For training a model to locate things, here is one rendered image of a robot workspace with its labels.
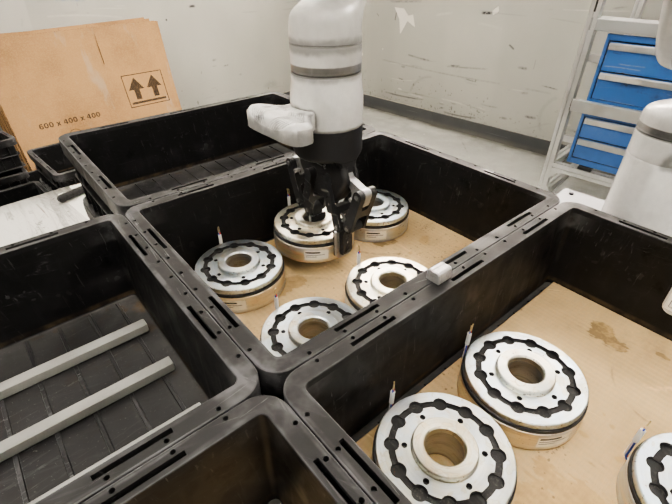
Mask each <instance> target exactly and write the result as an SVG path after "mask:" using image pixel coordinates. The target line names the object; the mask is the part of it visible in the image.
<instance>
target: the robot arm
mask: <svg viewBox="0 0 672 504"><path fill-rule="evenodd" d="M365 4H366V0H301V1H300V2H299V3H298V4H297V5H295V6H294V8H293V9H292V10H291V12H290V14H289V20H288V37H289V51H290V66H291V84H290V104H287V105H271V104H252V105H250V106H249V108H248V109H247V119H248V126H249V127H250V128H252V129H253V130H255V131H257V132H259V133H261V134H263V135H266V136H268V137H270V138H272V139H274V140H276V141H278V142H281V143H283V144H285V145H288V146H292V147H293V149H294V152H295V154H296V155H295V156H292V157H289V158H287V159H286V163H287V167H288V171H289V175H290V179H291V183H292V187H293V191H294V195H295V198H296V202H297V203H298V204H299V205H301V204H303V205H304V206H305V207H304V209H305V212H306V213H307V214H308V221H309V222H318V221H321V220H323V219H324V218H325V217H326V212H325V211H323V210H322V209H324V208H325V205H326V210H327V212H328V213H330V214H331V217H332V222H333V227H334V230H333V246H334V255H335V256H336V257H338V258H341V257H343V256H345V255H347V254H348V253H349V252H350V251H351V250H352V233H353V232H355V231H357V230H359V229H361V228H364V227H365V226H366V224H367V221H368V218H369V215H370V213H371V210H372V207H373V204H374V201H375V199H376V196H377V190H376V188H375V187H374V186H369V187H366V186H364V185H363V184H362V183H361V182H360V181H359V180H358V179H359V175H358V171H357V168H356V160H357V158H358V156H359V154H360V152H361V150H362V133H363V85H362V71H361V69H362V18H363V13H364V8H365ZM655 53H656V58H657V61H658V63H659V64H660V65H661V66H663V67H665V68H667V69H670V70H672V0H663V4H662V9H661V14H660V19H659V24H658V31H657V37H656V45H655ZM303 183H305V184H304V191H303V194H302V191H301V184H303ZM344 198H345V199H344ZM342 199H344V200H343V201H342V202H340V203H337V204H335V202H337V201H340V200H342ZM342 211H344V212H345V218H346V219H343V220H341V215H340V214H341V212H342ZM601 211H603V212H605V213H608V214H611V215H614V216H616V217H619V218H622V219H624V220H627V221H630V222H633V223H635V224H638V225H641V226H643V227H646V228H649V229H652V230H654V231H657V232H660V233H662V234H665V235H668V236H670V237H672V99H665V100H659V101H655V102H652V103H650V104H648V105H647V106H646V107H645V108H644V109H643V111H642V113H641V115H640V118H639V120H638V122H637V126H636V127H635V130H634V132H633V135H632V137H631V139H630V142H629V144H628V147H627V149H626V152H625V154H624V157H623V159H622V162H621V164H620V166H619V169H618V171H617V174H616V176H615V178H614V181H613V183H612V186H611V188H610V191H609V193H608V195H607V198H606V200H605V203H604V205H603V208H602V210H601Z"/></svg>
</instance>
